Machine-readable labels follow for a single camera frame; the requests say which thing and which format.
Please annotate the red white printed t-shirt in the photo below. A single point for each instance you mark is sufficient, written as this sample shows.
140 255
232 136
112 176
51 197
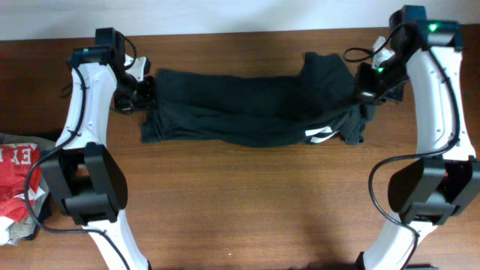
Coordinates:
16 161

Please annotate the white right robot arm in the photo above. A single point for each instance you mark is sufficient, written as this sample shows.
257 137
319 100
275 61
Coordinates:
442 176

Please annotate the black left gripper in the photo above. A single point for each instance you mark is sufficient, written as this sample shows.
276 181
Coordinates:
141 94

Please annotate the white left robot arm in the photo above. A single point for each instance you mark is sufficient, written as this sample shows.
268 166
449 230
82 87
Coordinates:
84 180

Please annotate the black folded garment in pile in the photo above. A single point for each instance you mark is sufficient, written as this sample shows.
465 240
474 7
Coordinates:
47 142

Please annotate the dark green t-shirt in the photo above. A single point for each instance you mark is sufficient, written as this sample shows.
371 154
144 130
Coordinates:
309 107

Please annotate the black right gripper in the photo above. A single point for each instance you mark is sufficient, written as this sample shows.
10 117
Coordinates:
367 88

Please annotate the grey folded t-shirt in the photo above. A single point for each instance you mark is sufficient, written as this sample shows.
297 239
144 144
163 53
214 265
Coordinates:
26 227

